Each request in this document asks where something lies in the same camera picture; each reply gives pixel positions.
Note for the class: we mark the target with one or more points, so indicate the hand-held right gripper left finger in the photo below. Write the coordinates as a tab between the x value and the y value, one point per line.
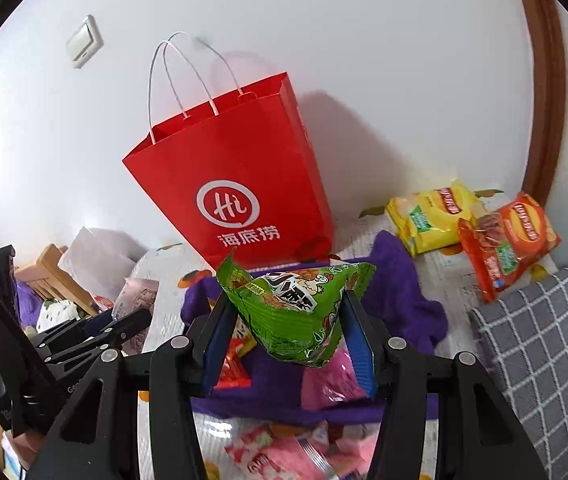
213	355

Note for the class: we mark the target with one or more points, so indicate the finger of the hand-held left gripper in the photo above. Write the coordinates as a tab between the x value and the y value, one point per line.
131	322
96	321

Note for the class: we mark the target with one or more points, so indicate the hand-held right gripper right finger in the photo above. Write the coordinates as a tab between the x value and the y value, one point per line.
361	350

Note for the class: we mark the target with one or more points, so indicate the small red snack packet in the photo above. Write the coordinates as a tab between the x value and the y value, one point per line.
231	372

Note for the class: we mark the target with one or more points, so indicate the pale pink pillow snack packet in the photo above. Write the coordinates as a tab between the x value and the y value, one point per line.
136	295

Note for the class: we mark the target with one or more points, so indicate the yellow triangular snack packet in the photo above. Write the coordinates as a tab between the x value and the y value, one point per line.
244	337

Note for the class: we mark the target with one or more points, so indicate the hot pink snack packet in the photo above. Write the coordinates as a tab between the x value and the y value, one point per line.
324	385

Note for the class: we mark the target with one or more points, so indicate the green triangular snack packet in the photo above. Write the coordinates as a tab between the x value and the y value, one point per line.
294	320

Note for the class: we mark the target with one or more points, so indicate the white strawberry print snack packet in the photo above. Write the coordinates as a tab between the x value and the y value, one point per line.
249	447

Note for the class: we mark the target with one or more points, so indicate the white spotted plush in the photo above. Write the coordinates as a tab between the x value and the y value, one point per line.
58	310

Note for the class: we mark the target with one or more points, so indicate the purple fluffy cloth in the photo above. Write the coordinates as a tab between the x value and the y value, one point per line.
26	300

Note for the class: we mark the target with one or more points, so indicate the white plastic shopping bag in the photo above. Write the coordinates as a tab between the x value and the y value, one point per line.
93	260

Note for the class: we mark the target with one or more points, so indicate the fruit print tablecloth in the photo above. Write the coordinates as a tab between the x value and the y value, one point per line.
444	270

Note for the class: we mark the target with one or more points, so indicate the yellow chip bag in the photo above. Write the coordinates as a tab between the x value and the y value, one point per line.
434	220

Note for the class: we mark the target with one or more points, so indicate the grey checked cloth pink star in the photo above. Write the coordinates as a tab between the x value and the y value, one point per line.
539	335

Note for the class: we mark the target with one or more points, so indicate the orange chip bag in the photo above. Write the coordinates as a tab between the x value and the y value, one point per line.
509	245

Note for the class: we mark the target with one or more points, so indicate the red paper bag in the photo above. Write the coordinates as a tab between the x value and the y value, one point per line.
223	160

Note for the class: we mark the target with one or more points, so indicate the wooden furniture frame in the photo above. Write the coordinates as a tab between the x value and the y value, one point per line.
46	265

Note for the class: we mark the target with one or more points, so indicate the white light switch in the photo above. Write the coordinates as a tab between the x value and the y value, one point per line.
85	42

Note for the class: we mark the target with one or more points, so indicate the brown wooden door frame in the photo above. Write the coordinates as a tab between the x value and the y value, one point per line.
539	85

